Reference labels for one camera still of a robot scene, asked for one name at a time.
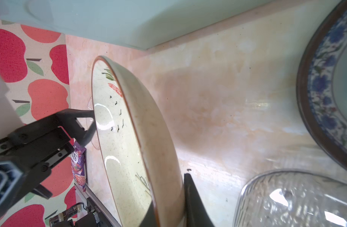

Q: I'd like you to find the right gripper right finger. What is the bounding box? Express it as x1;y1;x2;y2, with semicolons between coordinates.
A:
184;173;214;227

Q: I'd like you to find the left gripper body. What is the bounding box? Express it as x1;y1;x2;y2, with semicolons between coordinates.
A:
0;109;96;217

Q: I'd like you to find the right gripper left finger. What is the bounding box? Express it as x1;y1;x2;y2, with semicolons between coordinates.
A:
139;203;159;227

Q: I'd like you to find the cream floral plate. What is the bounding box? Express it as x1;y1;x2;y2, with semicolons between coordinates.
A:
92;56;185;227

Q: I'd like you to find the blue patterned small plate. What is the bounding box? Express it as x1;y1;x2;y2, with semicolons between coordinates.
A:
296;1;347;170

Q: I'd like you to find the green plastic bin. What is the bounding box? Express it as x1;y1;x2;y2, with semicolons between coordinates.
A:
0;1;265;50

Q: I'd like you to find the purple candy bag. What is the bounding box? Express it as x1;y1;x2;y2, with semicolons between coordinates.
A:
71;141;87;191

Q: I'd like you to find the grey glass plate right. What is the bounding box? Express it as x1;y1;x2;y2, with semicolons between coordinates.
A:
233;169;347;227

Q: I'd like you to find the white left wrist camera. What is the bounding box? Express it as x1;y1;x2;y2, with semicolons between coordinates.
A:
0;76;24;139

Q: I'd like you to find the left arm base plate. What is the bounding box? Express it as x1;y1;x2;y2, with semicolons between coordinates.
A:
48;197;104;227

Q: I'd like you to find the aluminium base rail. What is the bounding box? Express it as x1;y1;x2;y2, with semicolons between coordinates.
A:
74;184;121;227

